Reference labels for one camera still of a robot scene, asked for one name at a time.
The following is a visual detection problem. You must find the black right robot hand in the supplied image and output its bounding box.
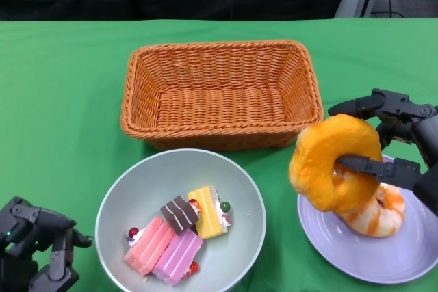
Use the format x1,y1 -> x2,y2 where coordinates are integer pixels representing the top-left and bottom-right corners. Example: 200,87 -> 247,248
327,88 -> 438,220

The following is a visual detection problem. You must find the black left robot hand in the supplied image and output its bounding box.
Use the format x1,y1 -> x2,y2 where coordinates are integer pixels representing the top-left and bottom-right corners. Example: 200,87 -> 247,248
0,196 -> 93,292

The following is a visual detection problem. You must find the ring-shaped orange swirl bread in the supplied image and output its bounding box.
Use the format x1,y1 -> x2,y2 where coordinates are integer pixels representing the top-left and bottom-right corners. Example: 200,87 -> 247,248
337,168 -> 407,238

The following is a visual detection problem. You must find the oval orange swirl bread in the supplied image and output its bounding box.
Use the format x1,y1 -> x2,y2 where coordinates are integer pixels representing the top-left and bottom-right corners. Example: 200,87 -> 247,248
289,114 -> 383,213

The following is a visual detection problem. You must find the grey-green bowl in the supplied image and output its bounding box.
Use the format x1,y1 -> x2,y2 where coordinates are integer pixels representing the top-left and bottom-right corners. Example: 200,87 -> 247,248
94,148 -> 267,292

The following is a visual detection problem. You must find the salmon pink cake slice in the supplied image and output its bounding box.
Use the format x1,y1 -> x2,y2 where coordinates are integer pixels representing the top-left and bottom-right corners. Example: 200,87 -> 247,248
123,216 -> 176,276

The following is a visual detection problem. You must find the pale lilac plate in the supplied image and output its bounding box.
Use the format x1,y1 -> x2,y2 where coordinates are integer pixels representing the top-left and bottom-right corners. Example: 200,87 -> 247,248
296,153 -> 438,284

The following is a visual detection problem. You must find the chocolate layer cake piece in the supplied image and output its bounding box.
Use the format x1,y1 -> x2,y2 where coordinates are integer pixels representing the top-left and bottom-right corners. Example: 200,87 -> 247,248
159,195 -> 201,233

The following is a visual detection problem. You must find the magenta cake slice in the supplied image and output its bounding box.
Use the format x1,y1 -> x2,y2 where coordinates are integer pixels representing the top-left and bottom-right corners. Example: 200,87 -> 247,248
152,229 -> 205,287

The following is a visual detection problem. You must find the yellow cream cake slice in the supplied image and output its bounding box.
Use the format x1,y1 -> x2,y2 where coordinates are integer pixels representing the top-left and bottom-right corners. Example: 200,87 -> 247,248
187,185 -> 233,241

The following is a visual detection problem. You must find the orange wicker basket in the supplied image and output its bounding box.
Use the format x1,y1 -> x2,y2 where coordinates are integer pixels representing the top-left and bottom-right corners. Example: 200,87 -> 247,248
120,40 -> 325,152

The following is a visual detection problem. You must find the green tablecloth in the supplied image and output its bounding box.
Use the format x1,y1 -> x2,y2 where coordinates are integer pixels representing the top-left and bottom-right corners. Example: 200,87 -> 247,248
0,18 -> 438,292

